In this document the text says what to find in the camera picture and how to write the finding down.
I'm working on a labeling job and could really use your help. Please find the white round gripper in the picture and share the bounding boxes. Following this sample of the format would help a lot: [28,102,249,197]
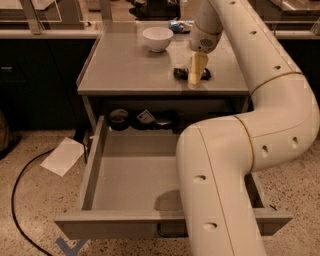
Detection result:
[188,23,222,85]

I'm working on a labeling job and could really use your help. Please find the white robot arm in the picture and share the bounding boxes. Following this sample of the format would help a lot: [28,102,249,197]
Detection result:
[176,0,319,256]

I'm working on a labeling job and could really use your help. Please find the open grey top drawer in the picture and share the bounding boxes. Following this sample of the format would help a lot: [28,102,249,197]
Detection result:
[55,121,292,239]

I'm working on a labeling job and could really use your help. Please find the blue white snack packet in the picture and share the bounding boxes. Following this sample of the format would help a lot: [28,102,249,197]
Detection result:
[168,20,194,34]

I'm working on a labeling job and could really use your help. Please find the white ceramic bowl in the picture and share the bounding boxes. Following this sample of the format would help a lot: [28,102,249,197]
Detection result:
[142,27,174,52]

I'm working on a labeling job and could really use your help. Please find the black bundle with tag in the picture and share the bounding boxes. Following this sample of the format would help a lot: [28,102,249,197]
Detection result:
[129,110,179,130]

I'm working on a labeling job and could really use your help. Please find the grey metal cabinet table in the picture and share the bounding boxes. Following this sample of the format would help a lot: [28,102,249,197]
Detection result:
[78,22,250,129]

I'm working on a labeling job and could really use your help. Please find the black tape roll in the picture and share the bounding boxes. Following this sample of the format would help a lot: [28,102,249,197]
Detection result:
[108,109,129,131]

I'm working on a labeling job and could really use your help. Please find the white paper sheet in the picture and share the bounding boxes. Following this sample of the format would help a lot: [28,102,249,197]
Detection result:
[41,137,84,177]

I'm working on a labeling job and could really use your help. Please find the brown bag at left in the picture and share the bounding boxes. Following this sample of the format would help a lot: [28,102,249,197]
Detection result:
[0,110,21,160]

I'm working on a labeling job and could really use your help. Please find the black drawer handle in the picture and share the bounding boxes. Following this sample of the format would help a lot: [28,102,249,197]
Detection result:
[157,223,188,238]

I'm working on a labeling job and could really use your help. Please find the black floor cable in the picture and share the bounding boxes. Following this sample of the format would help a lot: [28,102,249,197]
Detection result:
[10,148,56,256]

